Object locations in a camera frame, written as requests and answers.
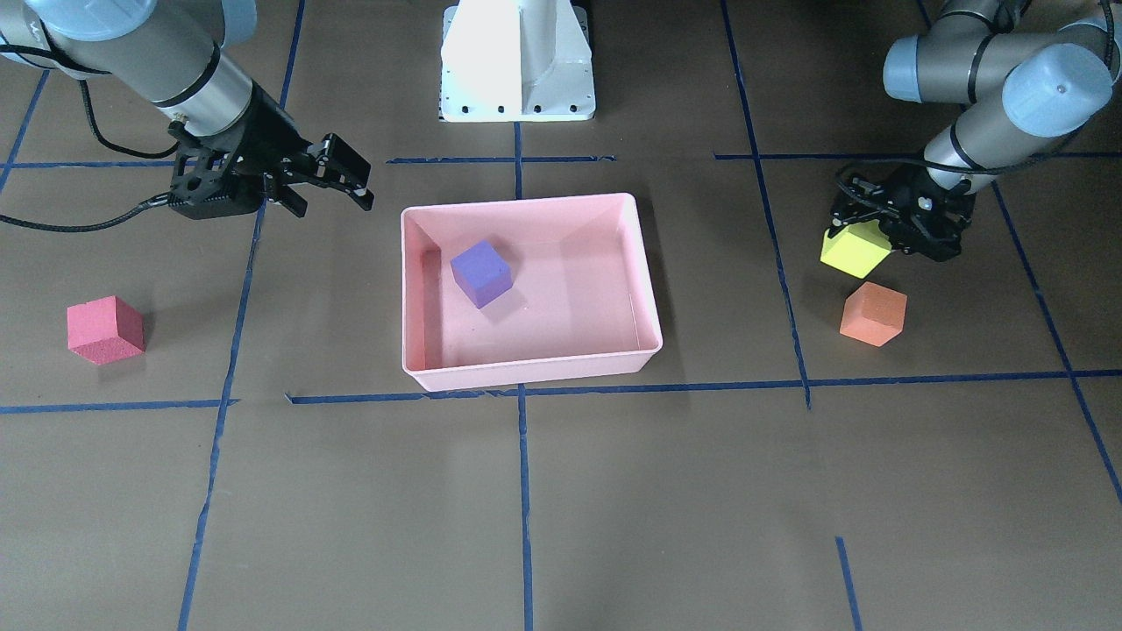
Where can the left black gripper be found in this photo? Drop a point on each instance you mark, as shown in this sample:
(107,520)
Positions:
(940,220)

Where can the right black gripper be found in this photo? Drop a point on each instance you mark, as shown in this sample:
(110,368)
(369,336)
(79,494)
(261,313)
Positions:
(265,138)

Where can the yellow foam block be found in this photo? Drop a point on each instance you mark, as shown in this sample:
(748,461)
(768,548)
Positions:
(855,249)

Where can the orange foam block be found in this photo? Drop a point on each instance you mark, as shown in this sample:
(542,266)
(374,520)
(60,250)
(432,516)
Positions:
(874,314)

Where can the purple foam block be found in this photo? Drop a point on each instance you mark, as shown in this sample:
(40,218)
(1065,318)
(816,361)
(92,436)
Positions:
(482,274)

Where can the red foam block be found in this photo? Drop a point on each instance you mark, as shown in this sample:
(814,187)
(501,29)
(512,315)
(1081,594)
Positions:
(105,330)

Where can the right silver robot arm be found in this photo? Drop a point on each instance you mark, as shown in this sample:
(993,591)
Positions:
(171,53)

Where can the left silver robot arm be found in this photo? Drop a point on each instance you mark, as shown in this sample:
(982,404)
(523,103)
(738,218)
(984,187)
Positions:
(1023,97)

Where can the pink plastic bin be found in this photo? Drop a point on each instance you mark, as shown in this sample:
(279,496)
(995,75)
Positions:
(582,302)

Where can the white pedestal column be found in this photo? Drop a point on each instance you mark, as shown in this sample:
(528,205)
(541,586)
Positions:
(507,61)

